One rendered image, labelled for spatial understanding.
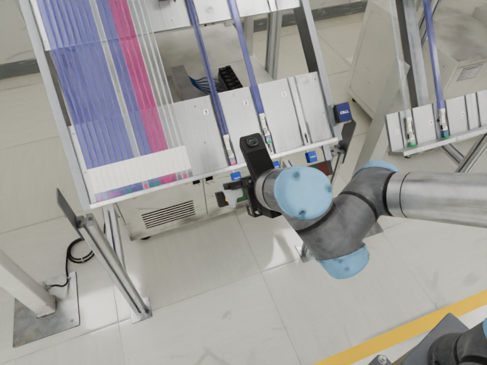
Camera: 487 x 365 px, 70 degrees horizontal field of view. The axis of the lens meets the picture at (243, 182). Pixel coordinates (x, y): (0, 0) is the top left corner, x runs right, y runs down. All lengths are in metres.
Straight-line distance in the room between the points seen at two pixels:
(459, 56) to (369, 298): 1.06
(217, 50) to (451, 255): 1.36
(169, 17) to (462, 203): 0.77
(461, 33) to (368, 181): 1.41
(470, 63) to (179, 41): 1.23
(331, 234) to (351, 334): 1.00
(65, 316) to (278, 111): 1.15
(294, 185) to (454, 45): 1.45
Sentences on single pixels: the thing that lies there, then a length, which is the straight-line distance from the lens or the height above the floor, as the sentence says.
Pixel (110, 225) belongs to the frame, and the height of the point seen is 0.31.
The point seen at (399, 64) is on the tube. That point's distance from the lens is 1.05.
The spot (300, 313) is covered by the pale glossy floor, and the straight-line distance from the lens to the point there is 1.50.
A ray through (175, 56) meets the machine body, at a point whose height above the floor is 0.62.
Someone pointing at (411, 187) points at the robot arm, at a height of 0.99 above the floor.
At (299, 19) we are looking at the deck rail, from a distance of 1.10.
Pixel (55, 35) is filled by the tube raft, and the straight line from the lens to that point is 0.98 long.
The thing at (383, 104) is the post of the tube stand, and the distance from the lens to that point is 1.27.
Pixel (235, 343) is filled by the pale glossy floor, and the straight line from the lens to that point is 1.45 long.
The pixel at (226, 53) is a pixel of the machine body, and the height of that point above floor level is 0.62.
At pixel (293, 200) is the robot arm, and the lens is 0.48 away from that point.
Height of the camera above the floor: 1.40
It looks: 50 degrees down
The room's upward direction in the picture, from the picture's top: straight up
